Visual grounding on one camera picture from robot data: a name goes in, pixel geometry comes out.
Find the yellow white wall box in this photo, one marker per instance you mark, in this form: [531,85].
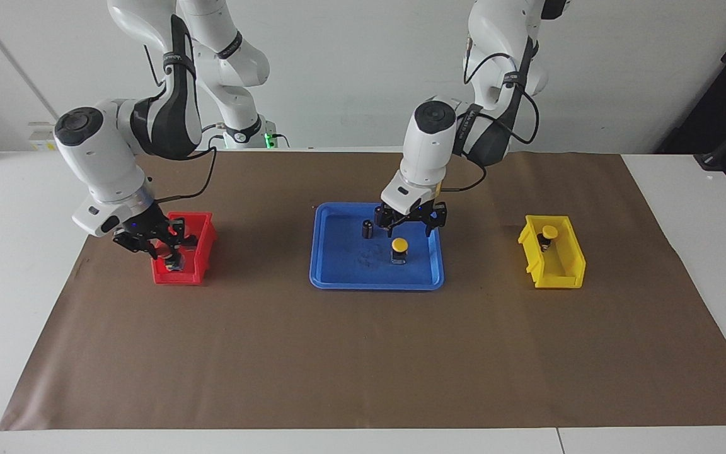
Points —
[41,144]

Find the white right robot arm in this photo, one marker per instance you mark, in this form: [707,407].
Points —
[98,157]

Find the red plastic bin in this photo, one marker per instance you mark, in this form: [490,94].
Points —
[177,277]

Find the red push button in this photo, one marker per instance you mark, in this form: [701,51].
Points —
[174,261]

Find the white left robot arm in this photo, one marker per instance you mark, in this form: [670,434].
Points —
[426,151]

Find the black button base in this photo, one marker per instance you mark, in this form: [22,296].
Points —
[367,230]

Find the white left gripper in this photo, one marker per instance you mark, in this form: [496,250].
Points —
[410,197]

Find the yellow push button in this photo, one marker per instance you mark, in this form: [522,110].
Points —
[399,243]
[549,231]

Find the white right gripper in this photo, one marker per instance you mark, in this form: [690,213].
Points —
[95,219]

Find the yellow plastic bin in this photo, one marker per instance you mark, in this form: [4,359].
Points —
[564,265]

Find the blue plastic tray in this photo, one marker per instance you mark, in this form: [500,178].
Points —
[350,271]

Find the brown paper mat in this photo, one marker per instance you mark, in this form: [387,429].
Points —
[363,353]

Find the dark panel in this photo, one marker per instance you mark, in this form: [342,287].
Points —
[716,75]

